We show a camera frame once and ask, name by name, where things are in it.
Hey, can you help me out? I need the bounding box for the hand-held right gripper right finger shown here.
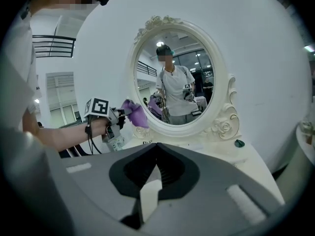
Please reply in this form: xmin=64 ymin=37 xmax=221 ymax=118
xmin=144 ymin=143 xmax=286 ymax=236

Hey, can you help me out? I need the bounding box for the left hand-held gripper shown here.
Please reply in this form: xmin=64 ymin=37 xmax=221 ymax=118
xmin=83 ymin=97 xmax=130 ymax=144

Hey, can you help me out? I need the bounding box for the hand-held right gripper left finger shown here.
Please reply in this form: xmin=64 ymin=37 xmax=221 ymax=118
xmin=4 ymin=131 xmax=158 ymax=236

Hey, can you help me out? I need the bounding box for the purple cloth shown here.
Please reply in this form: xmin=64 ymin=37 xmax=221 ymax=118
xmin=120 ymin=98 xmax=150 ymax=129

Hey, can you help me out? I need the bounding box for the ornate white oval mirror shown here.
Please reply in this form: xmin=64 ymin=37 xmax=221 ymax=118
xmin=125 ymin=15 xmax=241 ymax=145

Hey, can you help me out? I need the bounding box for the person's left forearm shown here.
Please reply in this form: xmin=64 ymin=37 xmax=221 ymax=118
xmin=22 ymin=118 xmax=109 ymax=153

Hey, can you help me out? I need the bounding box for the cartoon print water bottle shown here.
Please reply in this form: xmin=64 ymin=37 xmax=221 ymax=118
xmin=109 ymin=134 xmax=125 ymax=152

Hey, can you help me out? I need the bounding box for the black balcony railing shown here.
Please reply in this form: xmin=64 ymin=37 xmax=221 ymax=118
xmin=31 ymin=34 xmax=76 ymax=59

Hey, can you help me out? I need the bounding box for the person's white shirt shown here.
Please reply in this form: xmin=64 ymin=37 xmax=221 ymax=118
xmin=3 ymin=7 xmax=43 ymax=133

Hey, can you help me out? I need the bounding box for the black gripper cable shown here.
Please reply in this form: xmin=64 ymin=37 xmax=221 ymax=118
xmin=84 ymin=116 xmax=102 ymax=155

